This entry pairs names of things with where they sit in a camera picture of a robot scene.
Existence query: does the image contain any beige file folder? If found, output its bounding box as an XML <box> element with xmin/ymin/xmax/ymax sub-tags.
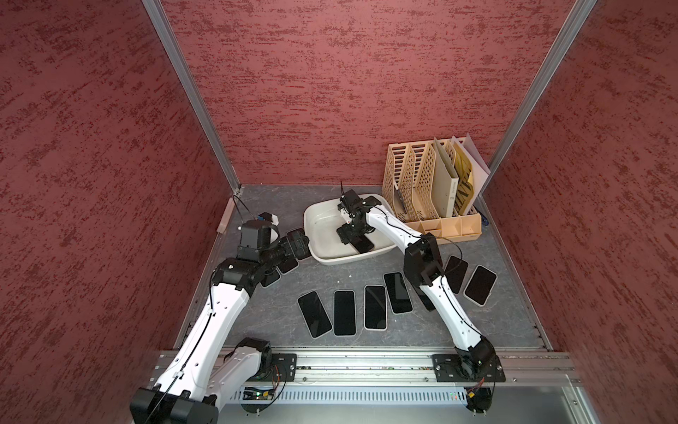
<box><xmin>432</xmin><ymin>139</ymin><xmax>459</xmax><ymax>218</ymax></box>

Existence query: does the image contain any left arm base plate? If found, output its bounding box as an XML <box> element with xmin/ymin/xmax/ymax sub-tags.
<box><xmin>262</xmin><ymin>353</ymin><xmax>298</xmax><ymax>383</ymax></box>

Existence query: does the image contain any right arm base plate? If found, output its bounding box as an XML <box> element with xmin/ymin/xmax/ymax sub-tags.
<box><xmin>432</xmin><ymin>354</ymin><xmax>506</xmax><ymax>383</ymax></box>

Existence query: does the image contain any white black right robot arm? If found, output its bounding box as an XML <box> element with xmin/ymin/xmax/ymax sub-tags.
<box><xmin>337</xmin><ymin>200</ymin><xmax>497</xmax><ymax>382</ymax></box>

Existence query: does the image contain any white plastic storage box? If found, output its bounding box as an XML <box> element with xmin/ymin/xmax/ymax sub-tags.
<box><xmin>304</xmin><ymin>198</ymin><xmax>396</xmax><ymax>266</ymax></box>

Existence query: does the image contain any aluminium corner post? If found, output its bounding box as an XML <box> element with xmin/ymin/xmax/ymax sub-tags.
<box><xmin>480</xmin><ymin>0</ymin><xmax>597</xmax><ymax>195</ymax></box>
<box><xmin>142</xmin><ymin>0</ymin><xmax>242</xmax><ymax>194</ymax></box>

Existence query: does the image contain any left aluminium corner post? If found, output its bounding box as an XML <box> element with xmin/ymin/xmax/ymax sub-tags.
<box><xmin>142</xmin><ymin>0</ymin><xmax>242</xmax><ymax>194</ymax></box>

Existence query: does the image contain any right aluminium corner post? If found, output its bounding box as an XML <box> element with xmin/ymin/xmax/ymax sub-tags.
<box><xmin>480</xmin><ymin>0</ymin><xmax>597</xmax><ymax>195</ymax></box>

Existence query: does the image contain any beige plastic desk organizer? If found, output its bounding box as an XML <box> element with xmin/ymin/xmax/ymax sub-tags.
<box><xmin>381</xmin><ymin>137</ymin><xmax>482</xmax><ymax>244</ymax></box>

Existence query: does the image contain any yellow paper envelope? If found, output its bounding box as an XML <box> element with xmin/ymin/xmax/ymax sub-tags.
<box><xmin>451</xmin><ymin>139</ymin><xmax>474</xmax><ymax>216</ymax></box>

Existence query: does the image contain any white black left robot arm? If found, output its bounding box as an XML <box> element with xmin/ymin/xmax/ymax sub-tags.
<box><xmin>130</xmin><ymin>221</ymin><xmax>311</xmax><ymax>423</ymax></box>

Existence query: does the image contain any aluminium front rail frame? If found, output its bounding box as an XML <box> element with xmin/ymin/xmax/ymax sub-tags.
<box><xmin>222</xmin><ymin>347</ymin><xmax>597</xmax><ymax>423</ymax></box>

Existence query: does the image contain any black phone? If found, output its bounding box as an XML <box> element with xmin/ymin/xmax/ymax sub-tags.
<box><xmin>298</xmin><ymin>291</ymin><xmax>332</xmax><ymax>338</ymax></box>
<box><xmin>413</xmin><ymin>286</ymin><xmax>435</xmax><ymax>312</ymax></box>
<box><xmin>384</xmin><ymin>272</ymin><xmax>413</xmax><ymax>314</ymax></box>

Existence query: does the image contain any pink block at wall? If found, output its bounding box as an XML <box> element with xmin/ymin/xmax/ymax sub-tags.
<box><xmin>217</xmin><ymin>197</ymin><xmax>235</xmax><ymax>234</ymax></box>

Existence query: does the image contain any dark blue booklet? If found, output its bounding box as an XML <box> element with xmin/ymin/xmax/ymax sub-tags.
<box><xmin>393</xmin><ymin>184</ymin><xmax>410</xmax><ymax>222</ymax></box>

